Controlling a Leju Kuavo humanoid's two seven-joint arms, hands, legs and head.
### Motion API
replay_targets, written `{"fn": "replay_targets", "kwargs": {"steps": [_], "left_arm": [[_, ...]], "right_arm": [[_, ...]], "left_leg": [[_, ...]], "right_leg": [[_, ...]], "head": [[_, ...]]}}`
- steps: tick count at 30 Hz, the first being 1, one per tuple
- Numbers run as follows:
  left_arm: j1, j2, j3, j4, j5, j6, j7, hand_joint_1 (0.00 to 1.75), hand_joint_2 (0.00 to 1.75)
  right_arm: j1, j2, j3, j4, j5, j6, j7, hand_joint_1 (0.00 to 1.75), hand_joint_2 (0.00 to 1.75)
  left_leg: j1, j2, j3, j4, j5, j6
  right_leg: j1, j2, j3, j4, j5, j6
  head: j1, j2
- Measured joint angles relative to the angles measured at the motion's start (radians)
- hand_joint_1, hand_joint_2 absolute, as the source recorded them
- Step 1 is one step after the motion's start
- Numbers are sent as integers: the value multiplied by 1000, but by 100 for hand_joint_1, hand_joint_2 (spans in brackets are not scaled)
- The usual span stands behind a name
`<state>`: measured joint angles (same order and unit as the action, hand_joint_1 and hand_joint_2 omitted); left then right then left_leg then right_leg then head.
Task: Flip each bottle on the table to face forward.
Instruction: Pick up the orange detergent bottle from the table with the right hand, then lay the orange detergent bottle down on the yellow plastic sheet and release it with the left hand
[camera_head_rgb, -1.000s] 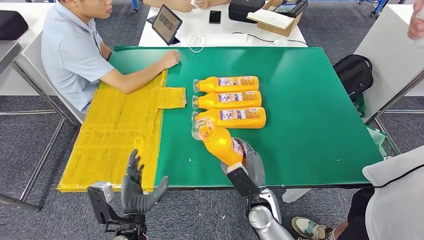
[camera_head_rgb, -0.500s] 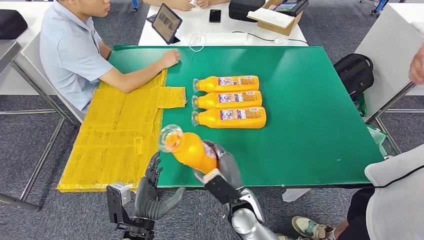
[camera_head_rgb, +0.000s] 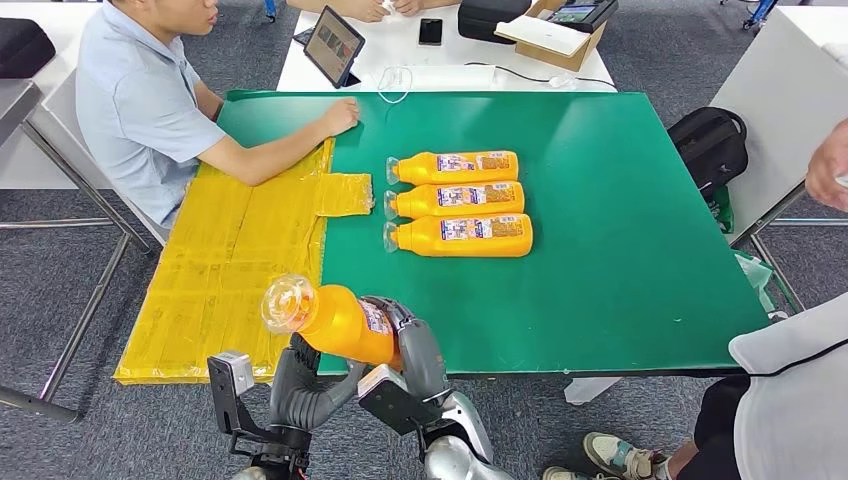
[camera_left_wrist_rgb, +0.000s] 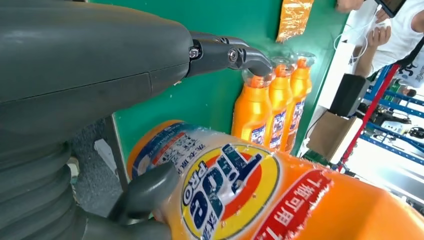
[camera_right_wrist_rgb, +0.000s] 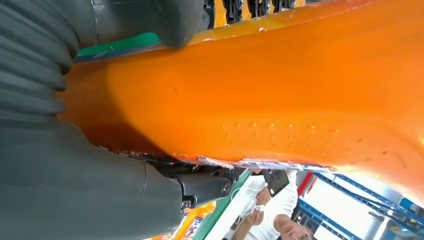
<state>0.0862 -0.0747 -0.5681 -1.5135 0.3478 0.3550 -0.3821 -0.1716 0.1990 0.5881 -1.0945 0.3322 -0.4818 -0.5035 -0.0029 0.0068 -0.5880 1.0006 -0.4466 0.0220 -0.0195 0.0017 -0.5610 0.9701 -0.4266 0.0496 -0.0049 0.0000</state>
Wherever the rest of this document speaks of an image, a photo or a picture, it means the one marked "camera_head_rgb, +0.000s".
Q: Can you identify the white table with metal legs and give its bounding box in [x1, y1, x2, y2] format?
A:
[708, 6, 848, 316]

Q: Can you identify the person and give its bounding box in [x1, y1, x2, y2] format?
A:
[74, 0, 362, 230]
[543, 119, 848, 480]

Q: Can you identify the blue metal frame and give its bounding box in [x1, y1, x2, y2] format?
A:
[720, 0, 780, 31]

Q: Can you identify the black cable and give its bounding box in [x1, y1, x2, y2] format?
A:
[463, 61, 619, 91]

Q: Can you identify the white flat box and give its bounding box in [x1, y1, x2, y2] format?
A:
[397, 64, 498, 92]

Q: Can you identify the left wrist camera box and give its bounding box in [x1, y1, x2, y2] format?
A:
[207, 351, 256, 435]

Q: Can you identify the black bag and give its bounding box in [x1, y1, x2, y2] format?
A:
[0, 17, 58, 80]

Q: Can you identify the person's right hand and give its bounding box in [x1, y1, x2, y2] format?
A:
[319, 97, 362, 138]
[804, 119, 848, 213]

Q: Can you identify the white flat board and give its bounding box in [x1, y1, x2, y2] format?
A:
[494, 14, 593, 58]

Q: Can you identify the white cable loop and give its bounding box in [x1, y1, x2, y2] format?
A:
[376, 64, 415, 105]

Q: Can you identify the yellow taped cardboard sheet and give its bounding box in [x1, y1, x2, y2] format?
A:
[113, 137, 376, 387]

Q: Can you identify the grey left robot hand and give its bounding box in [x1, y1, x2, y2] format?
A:
[268, 333, 367, 432]

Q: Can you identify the clear plastic bag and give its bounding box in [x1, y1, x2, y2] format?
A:
[733, 251, 790, 319]

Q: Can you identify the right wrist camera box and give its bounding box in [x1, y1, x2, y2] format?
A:
[357, 362, 442, 439]

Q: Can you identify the orange detergent bottle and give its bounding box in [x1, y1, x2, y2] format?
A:
[384, 181, 526, 221]
[382, 213, 535, 259]
[260, 273, 405, 369]
[386, 150, 520, 187]

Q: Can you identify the black backpack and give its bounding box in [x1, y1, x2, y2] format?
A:
[667, 106, 750, 200]

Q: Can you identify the black zip case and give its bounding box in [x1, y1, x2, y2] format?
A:
[457, 0, 533, 46]

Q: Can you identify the green bag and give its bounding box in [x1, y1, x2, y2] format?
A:
[705, 185, 735, 234]

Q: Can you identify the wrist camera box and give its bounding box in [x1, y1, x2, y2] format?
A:
[207, 351, 256, 435]
[357, 362, 442, 439]

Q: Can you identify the black device with screen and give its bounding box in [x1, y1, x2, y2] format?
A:
[545, 0, 620, 34]

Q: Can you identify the black tablet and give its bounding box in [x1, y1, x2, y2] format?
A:
[303, 5, 366, 90]

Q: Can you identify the brown cardboard box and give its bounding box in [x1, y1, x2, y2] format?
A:
[513, 0, 609, 73]

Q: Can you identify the white table leg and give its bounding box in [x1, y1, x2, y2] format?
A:
[564, 377, 624, 407]

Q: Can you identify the green table mat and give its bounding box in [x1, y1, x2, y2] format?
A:
[215, 90, 773, 378]

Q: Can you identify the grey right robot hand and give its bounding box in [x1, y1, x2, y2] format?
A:
[360, 296, 449, 407]

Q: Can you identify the white table with metal frame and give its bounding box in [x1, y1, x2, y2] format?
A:
[0, 0, 170, 425]

